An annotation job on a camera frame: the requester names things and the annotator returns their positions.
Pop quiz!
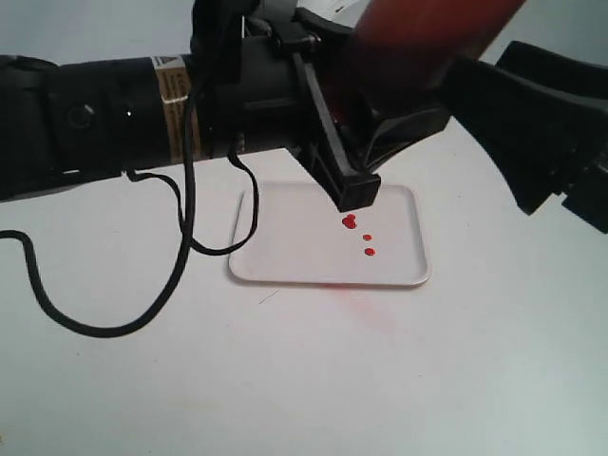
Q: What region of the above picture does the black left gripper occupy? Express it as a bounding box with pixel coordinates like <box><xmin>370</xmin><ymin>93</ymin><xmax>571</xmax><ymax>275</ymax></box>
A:
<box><xmin>163</xmin><ymin>1</ymin><xmax>448</xmax><ymax>212</ymax></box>

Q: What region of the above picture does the red sauce squeeze bottle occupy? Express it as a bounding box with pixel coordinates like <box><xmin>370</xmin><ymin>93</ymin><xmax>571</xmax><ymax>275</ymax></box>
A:
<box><xmin>325</xmin><ymin>0</ymin><xmax>523</xmax><ymax>119</ymax></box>

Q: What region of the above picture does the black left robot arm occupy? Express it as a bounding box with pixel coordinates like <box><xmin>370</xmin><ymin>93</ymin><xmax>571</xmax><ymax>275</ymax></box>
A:
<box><xmin>1</xmin><ymin>1</ymin><xmax>607</xmax><ymax>231</ymax></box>

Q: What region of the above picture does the white rectangular tray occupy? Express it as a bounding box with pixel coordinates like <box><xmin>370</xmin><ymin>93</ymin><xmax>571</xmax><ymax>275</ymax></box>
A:
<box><xmin>228</xmin><ymin>181</ymin><xmax>431</xmax><ymax>288</ymax></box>

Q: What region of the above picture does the black left camera cable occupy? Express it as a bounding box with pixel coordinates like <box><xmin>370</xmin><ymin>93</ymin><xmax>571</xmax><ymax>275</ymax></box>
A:
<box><xmin>0</xmin><ymin>70</ymin><xmax>261</xmax><ymax>339</ymax></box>

